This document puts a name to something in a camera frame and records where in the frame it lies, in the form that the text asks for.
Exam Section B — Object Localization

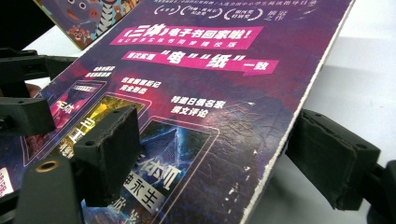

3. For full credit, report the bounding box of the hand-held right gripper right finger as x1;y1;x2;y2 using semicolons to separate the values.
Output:
284;107;396;224

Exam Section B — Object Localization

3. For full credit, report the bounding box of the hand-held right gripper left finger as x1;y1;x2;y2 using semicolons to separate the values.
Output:
13;105;142;224

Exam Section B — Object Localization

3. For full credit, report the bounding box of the light blue green picture book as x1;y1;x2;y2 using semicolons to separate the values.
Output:
32;0;141;50

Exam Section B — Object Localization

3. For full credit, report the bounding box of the purple paperback book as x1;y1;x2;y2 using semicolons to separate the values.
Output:
0;0;356;224

